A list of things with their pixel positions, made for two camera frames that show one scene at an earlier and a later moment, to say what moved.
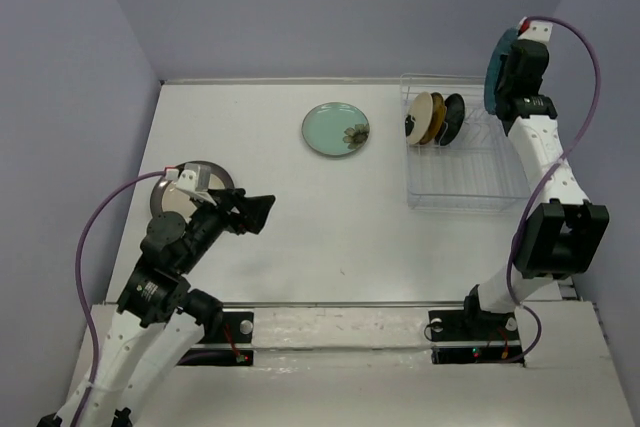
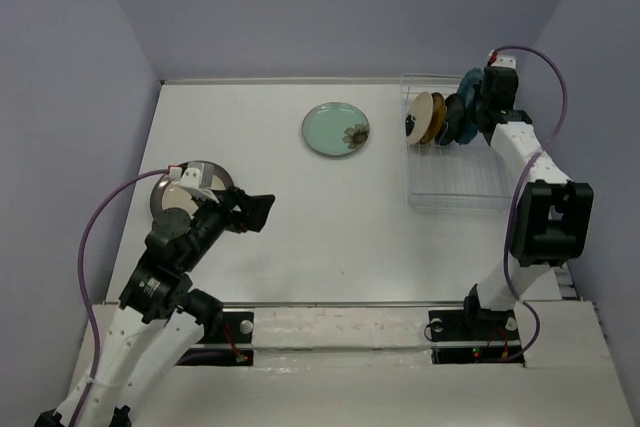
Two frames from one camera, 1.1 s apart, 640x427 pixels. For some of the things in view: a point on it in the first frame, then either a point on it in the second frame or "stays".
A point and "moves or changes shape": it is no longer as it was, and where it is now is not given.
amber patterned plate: [439, 115] stays
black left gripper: [255, 210] stays
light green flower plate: [335, 128] stays
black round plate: [454, 118] stays
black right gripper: [505, 57] → [481, 89]
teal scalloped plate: [501, 45] moves or changes shape
